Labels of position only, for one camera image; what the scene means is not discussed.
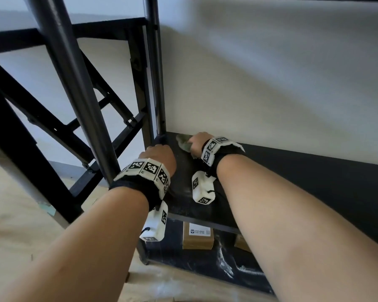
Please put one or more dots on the person's left hand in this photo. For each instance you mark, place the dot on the person's left hand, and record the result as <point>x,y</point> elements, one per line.
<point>160,155</point>

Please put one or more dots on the person's right hand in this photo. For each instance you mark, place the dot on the person's right hand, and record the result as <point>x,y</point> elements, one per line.
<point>198,143</point>

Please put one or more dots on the green and pink cleaning cloth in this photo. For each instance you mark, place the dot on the green and pink cleaning cloth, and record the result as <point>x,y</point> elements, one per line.
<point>182,141</point>

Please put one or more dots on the group of brown cardboard boxes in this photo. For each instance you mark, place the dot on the group of brown cardboard boxes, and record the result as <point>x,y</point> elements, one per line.
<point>197,243</point>

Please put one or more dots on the dark metal shelf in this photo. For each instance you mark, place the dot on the dark metal shelf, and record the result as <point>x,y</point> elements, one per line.
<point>334,185</point>

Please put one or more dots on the person's left forearm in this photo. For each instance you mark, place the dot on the person's left forearm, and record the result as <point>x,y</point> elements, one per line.
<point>75,254</point>

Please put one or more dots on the person's right forearm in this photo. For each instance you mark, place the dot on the person's right forearm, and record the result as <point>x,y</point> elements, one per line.
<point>312,232</point>

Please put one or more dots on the black marker wristband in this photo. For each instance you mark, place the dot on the black marker wristband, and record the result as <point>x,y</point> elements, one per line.
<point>132,188</point>
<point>230,150</point>

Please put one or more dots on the white marker cube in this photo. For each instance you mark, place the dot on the white marker cube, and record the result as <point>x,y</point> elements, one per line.
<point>201,188</point>

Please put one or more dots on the black low table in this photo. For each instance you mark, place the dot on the black low table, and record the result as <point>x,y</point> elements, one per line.
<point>41,119</point>

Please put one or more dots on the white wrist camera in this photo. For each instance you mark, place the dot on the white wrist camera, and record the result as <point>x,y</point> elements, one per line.
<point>154,226</point>

